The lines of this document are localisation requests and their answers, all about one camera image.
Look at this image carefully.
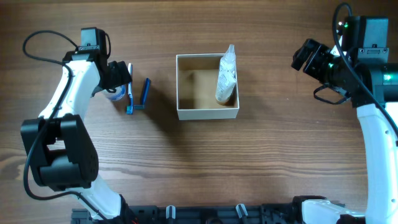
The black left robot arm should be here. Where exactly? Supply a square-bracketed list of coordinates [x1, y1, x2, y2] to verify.
[21, 27, 139, 223]

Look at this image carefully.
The white cream tube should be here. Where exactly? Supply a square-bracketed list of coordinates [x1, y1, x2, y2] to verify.
[215, 57, 236, 104]

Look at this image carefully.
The blue disposable razor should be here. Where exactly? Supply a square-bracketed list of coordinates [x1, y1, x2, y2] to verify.
[134, 78, 151, 110]

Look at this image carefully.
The blue white toothbrush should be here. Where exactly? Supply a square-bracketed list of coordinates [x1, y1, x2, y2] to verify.
[126, 63, 134, 114]

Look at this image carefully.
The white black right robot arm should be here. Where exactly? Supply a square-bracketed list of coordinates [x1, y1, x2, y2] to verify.
[291, 16, 397, 223]

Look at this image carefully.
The dark blue spray bottle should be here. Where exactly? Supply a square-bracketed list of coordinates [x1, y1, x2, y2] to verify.
[220, 44, 236, 77]

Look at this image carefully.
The white cardboard box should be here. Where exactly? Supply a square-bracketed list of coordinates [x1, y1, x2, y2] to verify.
[175, 54, 239, 121]

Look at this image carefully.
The black right camera cable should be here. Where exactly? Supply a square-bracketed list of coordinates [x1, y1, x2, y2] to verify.
[331, 2, 398, 138]

